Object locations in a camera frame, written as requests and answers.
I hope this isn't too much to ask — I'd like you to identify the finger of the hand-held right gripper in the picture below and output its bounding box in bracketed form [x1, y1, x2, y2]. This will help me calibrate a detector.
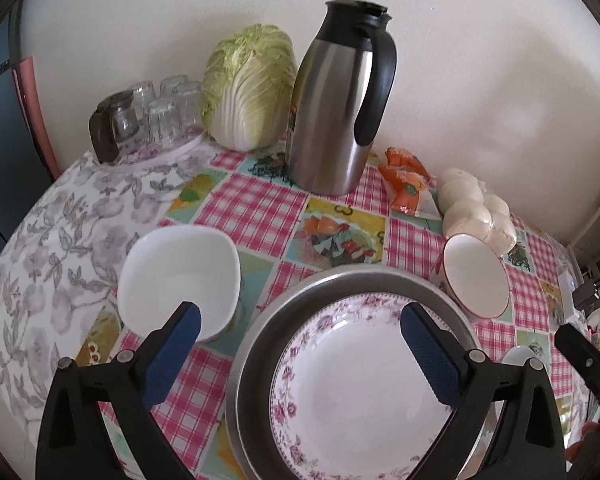
[554, 322, 600, 413]

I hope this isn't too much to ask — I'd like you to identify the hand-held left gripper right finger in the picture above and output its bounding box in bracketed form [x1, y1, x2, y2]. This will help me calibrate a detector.
[400, 302, 567, 480]

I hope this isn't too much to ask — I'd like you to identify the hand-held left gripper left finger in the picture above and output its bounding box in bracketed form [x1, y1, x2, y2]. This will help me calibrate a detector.
[35, 301, 202, 480]

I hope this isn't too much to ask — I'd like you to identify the small pale blue bowl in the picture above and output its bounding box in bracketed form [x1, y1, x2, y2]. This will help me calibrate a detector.
[500, 345, 547, 368]

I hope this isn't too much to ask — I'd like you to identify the pink floral round plate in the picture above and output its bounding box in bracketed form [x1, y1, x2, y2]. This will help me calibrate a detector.
[269, 294, 481, 480]

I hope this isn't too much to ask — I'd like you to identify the white square bowl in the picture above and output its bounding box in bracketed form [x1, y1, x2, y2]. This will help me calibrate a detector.
[117, 225, 242, 343]

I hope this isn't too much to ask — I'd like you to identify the stainless steel basin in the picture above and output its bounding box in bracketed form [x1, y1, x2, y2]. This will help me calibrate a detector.
[225, 265, 496, 480]

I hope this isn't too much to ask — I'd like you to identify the strawberry print bowl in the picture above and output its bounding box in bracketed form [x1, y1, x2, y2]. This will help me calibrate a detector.
[442, 235, 511, 318]

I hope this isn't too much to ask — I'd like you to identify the black power adapter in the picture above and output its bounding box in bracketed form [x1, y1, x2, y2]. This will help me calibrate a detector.
[572, 280, 600, 311]

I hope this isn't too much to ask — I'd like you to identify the white power strip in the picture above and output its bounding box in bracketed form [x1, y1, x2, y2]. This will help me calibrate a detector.
[555, 270, 586, 326]

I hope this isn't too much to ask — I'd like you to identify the bag of steamed buns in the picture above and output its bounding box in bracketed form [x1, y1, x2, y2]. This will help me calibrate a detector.
[437, 167, 517, 256]

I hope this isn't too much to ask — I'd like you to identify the orange snack packet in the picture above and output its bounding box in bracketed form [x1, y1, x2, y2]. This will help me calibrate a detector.
[380, 147, 429, 182]
[390, 172, 438, 216]

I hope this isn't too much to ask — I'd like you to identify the pink checked tablecloth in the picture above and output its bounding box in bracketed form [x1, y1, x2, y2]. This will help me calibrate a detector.
[75, 140, 596, 480]

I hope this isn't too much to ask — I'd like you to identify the white round tray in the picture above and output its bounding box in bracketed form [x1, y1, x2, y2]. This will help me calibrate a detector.
[107, 127, 207, 168]

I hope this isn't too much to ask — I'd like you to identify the clear drinking glass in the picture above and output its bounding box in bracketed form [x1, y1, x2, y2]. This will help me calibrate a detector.
[129, 81, 156, 121]
[160, 76, 188, 100]
[172, 81, 203, 127]
[147, 99, 183, 146]

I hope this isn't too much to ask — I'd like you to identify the stainless steel thermos jug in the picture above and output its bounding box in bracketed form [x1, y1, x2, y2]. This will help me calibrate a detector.
[285, 0, 398, 196]

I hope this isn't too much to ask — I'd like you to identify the pink board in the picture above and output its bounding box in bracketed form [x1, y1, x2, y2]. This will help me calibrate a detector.
[12, 57, 61, 181]

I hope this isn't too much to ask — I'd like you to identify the napa cabbage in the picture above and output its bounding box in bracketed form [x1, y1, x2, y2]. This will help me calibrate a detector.
[201, 24, 299, 151]

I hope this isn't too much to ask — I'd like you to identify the dark cabinet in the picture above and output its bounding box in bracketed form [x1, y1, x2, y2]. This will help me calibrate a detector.
[0, 10, 51, 243]

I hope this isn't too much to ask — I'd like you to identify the glass pitcher with dark handle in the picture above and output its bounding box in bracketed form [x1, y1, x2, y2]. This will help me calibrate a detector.
[89, 91, 142, 163]

